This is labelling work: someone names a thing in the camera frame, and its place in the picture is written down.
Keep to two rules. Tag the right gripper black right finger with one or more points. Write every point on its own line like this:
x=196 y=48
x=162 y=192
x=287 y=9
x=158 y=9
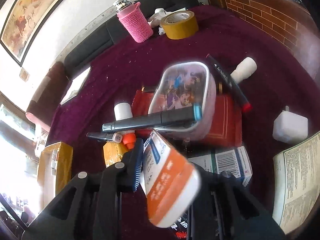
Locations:
x=224 y=209

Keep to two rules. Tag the framed horse painting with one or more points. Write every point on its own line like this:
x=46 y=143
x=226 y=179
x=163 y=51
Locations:
x=23 y=22

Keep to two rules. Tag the orange white medicine box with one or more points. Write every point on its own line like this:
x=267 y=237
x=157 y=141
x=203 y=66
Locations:
x=171 y=182

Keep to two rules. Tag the white power adapter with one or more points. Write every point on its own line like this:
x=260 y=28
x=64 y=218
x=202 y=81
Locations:
x=289 y=127

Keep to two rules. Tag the black marker blue cap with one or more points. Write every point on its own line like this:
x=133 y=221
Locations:
x=165 y=118

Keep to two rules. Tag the pink brown armchair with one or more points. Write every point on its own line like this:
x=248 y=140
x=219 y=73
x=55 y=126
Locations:
x=48 y=96

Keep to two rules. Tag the maroon velvet tablecloth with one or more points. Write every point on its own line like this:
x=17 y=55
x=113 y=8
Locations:
x=115 y=76

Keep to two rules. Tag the white folded paper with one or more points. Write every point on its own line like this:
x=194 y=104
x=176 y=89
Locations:
x=76 y=86

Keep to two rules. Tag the cartoon fairy clear pouch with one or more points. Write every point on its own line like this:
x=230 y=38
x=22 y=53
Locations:
x=183 y=85

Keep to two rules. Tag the crumpled white tissue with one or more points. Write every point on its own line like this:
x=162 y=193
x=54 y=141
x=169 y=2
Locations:
x=155 y=20

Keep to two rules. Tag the printed instruction leaflet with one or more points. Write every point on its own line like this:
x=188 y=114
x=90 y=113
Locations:
x=296 y=176

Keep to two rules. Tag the black marker red cap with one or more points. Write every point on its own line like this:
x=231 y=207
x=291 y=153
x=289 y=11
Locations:
x=231 y=84

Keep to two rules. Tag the yellow tape roll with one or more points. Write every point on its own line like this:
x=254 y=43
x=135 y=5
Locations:
x=180 y=25

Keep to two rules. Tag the black marker white caps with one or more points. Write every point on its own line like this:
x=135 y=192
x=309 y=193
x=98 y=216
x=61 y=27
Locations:
x=103 y=136

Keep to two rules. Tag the black leather sofa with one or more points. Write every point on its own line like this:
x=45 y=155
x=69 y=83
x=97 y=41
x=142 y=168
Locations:
x=112 y=32

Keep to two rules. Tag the pink sleeved water bottle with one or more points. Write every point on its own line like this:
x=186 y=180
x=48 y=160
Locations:
x=131 y=17

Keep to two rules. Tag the yellow-rimmed cardboard box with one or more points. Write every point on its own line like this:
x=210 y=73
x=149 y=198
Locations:
x=54 y=171

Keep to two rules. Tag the yellow paper packet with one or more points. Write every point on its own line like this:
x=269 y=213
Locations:
x=113 y=152

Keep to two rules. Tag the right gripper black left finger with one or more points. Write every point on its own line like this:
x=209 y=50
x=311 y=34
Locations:
x=89 y=206

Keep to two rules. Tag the white blue medicine box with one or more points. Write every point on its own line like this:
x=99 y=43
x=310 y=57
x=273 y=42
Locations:
x=234 y=160

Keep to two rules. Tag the black snack packet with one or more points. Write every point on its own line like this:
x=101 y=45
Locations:
x=180 y=227

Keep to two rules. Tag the red booklet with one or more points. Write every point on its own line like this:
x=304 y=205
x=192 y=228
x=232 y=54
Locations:
x=226 y=128

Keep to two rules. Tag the white tube orange cap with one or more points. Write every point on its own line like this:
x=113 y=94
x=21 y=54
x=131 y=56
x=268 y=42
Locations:
x=123 y=114

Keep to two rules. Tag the small white bottle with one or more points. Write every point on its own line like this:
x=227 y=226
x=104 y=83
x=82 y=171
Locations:
x=244 y=70

